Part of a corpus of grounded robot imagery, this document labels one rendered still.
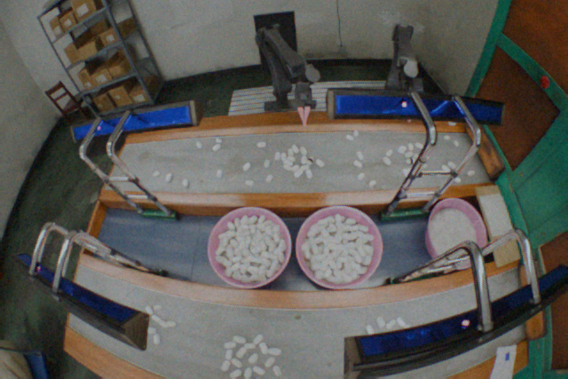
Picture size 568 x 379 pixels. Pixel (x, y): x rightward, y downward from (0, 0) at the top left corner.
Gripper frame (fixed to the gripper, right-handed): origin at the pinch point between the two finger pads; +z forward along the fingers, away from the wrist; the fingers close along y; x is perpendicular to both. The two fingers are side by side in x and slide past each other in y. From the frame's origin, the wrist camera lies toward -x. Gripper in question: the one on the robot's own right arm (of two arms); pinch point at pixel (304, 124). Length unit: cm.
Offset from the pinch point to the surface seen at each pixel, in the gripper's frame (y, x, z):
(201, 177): -41.4, -6.4, 19.4
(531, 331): 78, -59, 70
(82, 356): -83, -63, 82
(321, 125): 7.3, 7.5, -0.3
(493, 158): 80, -16, 14
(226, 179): -30.1, -7.0, 20.2
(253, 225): -17.9, -17.8, 34.3
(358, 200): 17.6, -15.9, 26.9
